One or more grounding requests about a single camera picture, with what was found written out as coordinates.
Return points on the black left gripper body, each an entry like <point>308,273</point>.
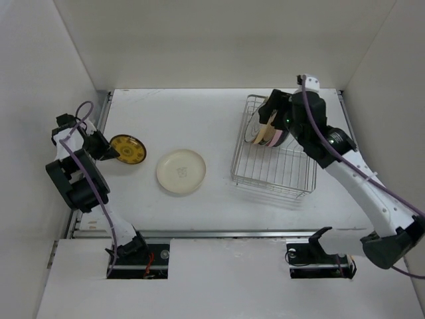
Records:
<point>95,144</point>

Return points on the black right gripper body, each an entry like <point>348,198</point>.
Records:
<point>279,100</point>

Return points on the yellow patterned brown plate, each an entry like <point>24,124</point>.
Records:
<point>131,150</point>

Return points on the black blue patterned plate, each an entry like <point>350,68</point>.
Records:
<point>283,136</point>

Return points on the metal wire dish rack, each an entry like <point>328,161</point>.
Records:
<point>284,170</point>

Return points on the cream bear plate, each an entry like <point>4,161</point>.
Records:
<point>181,171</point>

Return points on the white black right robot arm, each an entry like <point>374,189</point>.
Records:
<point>397,226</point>

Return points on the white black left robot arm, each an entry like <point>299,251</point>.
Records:
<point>83,187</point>

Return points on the pink plate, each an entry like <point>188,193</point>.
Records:
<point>275,138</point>

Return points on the beige plate with line pattern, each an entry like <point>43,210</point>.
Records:
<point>254,126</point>

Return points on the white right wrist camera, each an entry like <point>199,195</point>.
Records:
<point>308,82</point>

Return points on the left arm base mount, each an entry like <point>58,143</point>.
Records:
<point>148,263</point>

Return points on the aluminium front rail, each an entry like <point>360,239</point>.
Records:
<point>228,234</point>

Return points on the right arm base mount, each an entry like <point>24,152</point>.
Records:
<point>308,260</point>

